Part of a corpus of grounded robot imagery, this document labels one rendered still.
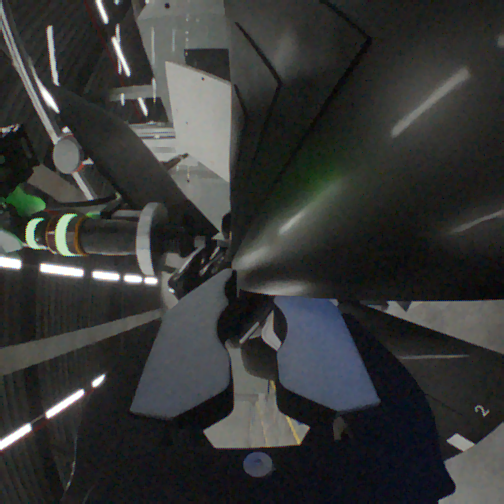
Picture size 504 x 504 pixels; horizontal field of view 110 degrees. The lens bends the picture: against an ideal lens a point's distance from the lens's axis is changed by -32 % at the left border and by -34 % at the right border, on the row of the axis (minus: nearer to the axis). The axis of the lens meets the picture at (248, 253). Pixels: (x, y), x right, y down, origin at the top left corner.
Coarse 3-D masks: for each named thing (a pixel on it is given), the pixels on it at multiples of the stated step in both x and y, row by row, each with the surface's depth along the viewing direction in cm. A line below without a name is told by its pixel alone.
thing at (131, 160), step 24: (72, 96) 25; (72, 120) 23; (96, 120) 29; (120, 120) 38; (96, 144) 26; (120, 144) 32; (144, 144) 38; (120, 168) 28; (144, 168) 33; (120, 192) 26; (144, 192) 30; (168, 192) 35
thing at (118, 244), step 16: (96, 224) 23; (112, 224) 23; (128, 224) 23; (160, 224) 24; (80, 240) 22; (96, 240) 22; (112, 240) 22; (128, 240) 23; (160, 240) 23; (176, 240) 23
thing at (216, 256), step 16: (224, 224) 35; (192, 256) 31; (208, 256) 29; (224, 256) 28; (176, 272) 29; (192, 272) 28; (208, 272) 27; (176, 288) 27; (192, 288) 26; (240, 304) 27; (256, 304) 28; (240, 320) 27; (256, 320) 28; (240, 336) 27
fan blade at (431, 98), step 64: (256, 0) 5; (320, 0) 3; (384, 0) 2; (448, 0) 1; (256, 64) 6; (320, 64) 4; (384, 64) 3; (448, 64) 2; (256, 128) 8; (320, 128) 5; (384, 128) 3; (448, 128) 2; (256, 192) 9; (320, 192) 6; (384, 192) 4; (448, 192) 3; (256, 256) 11; (320, 256) 6; (384, 256) 4; (448, 256) 3
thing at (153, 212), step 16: (96, 208) 27; (112, 208) 25; (144, 208) 22; (160, 208) 23; (144, 224) 21; (144, 240) 21; (144, 256) 21; (160, 256) 25; (144, 272) 23; (160, 272) 25
